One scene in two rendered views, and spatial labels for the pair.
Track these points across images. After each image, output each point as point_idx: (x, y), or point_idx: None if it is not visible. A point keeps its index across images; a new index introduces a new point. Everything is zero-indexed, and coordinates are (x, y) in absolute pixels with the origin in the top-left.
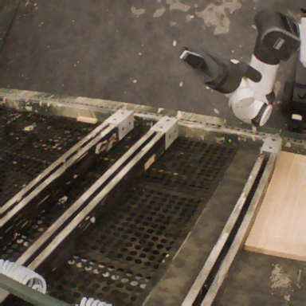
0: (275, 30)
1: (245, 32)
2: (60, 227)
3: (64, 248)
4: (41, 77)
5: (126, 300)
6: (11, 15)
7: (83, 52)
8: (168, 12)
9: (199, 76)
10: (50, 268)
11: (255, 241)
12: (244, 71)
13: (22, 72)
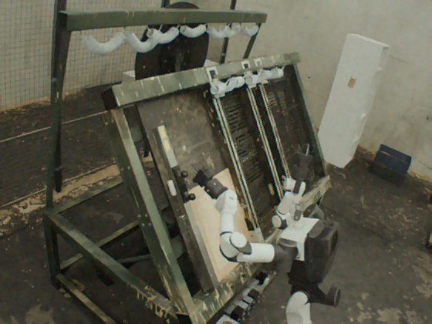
0: (315, 206)
1: None
2: (259, 123)
3: (252, 119)
4: None
5: (229, 118)
6: (386, 237)
7: (345, 263)
8: (359, 309)
9: (298, 152)
10: (248, 109)
11: (227, 173)
12: (298, 177)
13: (343, 233)
